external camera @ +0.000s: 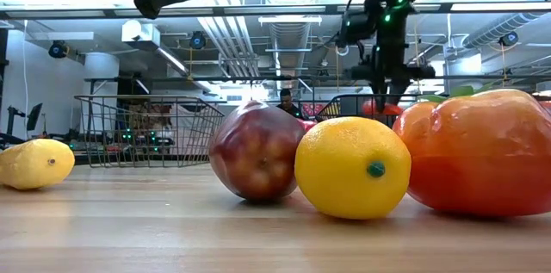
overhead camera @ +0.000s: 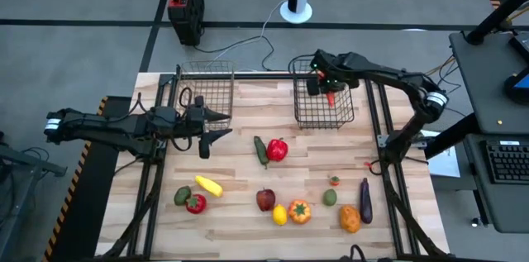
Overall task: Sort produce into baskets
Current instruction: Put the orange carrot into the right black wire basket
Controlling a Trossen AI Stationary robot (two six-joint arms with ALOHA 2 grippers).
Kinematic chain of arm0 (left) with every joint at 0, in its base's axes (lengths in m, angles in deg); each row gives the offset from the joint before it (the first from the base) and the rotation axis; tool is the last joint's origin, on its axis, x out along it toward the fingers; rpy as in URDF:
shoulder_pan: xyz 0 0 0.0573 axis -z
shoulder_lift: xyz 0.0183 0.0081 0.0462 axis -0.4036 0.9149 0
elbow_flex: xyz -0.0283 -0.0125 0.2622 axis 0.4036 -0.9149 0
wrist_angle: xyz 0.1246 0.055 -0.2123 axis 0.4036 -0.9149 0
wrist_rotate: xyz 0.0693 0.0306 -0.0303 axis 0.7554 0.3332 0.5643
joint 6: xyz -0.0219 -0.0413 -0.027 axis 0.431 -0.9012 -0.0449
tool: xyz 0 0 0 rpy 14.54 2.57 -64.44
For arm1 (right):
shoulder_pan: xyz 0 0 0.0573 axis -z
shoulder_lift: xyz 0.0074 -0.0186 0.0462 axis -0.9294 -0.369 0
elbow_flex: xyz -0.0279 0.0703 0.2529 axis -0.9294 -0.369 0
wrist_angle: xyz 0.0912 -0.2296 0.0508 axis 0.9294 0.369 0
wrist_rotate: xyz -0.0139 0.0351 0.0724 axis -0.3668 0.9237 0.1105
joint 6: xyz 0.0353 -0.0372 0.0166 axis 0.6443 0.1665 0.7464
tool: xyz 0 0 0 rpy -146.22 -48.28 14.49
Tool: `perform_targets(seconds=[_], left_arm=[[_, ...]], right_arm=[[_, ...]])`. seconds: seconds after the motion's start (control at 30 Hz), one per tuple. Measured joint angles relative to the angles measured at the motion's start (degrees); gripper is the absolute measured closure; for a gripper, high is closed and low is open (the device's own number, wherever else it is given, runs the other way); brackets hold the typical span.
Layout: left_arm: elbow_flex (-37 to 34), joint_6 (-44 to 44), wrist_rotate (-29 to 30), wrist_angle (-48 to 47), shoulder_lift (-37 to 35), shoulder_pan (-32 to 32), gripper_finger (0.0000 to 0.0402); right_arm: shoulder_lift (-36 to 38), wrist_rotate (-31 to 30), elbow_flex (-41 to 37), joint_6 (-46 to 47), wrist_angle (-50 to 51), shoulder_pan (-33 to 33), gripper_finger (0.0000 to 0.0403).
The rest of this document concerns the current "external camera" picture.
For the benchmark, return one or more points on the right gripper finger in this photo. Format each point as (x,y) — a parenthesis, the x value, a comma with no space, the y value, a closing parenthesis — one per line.
(380,94)
(397,90)

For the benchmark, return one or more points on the red bell pepper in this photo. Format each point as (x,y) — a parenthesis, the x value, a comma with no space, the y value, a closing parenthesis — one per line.
(308,125)

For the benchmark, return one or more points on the yellow lemon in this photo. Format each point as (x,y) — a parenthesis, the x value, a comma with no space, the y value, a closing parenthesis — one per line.
(344,169)

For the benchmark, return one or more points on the orange tomato green stem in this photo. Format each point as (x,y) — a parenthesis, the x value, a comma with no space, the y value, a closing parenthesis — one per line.
(482,156)

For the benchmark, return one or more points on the dark red apple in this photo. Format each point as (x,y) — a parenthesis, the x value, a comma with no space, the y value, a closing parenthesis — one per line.
(254,152)

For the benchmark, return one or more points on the yellow corn cob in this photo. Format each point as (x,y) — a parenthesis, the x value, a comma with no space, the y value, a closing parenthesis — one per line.
(34,165)

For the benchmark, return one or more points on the white ceiling air unit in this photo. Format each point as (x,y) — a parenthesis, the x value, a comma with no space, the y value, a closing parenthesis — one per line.
(140,32)

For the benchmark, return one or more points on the black ceiling spotlight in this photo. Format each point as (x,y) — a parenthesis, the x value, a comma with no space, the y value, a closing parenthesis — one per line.
(197,40)
(509,39)
(57,50)

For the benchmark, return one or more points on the white round column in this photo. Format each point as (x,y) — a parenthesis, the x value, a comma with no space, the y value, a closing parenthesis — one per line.
(462,70)
(101,70)

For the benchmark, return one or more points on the black overhead light beam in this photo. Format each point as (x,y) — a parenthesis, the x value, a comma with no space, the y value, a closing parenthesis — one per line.
(446,7)

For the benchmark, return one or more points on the person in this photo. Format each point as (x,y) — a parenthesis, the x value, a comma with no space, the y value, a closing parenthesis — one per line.
(287,103)

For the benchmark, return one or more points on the black background monitor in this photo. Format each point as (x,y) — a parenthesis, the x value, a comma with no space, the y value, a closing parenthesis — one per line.
(34,116)

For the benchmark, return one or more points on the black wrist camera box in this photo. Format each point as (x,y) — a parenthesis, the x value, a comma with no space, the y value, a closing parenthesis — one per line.
(357,27)

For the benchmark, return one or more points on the grey ceiling air duct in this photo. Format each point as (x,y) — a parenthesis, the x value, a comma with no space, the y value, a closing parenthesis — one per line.
(289,36)

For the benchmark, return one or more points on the silver spiral air duct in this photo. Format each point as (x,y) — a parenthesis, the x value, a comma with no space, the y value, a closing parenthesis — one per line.
(499,27)

